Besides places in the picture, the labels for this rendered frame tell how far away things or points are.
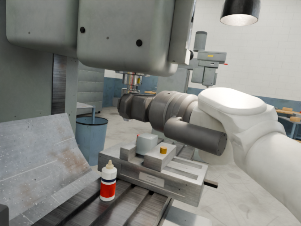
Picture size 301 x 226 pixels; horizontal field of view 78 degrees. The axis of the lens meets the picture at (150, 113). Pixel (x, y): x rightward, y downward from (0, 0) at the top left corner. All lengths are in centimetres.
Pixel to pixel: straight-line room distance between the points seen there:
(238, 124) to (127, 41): 24
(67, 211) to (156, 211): 22
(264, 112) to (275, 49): 688
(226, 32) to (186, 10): 674
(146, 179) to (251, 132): 42
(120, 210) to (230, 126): 38
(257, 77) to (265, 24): 160
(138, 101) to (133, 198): 30
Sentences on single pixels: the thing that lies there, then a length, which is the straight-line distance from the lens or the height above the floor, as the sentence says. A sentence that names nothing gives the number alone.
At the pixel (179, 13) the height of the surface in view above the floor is 144.
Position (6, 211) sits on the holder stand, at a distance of 26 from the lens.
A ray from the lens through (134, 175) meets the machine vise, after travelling 63.
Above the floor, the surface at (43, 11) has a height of 141.
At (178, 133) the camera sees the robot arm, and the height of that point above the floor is 122.
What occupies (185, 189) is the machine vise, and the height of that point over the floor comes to 101.
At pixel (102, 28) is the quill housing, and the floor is 138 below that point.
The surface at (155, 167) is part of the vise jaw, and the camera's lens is 58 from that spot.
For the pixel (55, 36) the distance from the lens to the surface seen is 46.
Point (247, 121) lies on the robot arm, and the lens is 25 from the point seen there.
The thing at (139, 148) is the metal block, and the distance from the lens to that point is 64.
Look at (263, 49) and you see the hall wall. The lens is 710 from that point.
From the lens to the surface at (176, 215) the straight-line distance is 68.
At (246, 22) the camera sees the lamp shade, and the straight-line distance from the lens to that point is 49.
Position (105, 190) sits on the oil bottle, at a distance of 55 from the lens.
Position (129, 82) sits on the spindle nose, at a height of 129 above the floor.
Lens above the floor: 130
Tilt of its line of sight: 10 degrees down
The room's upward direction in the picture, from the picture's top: 7 degrees clockwise
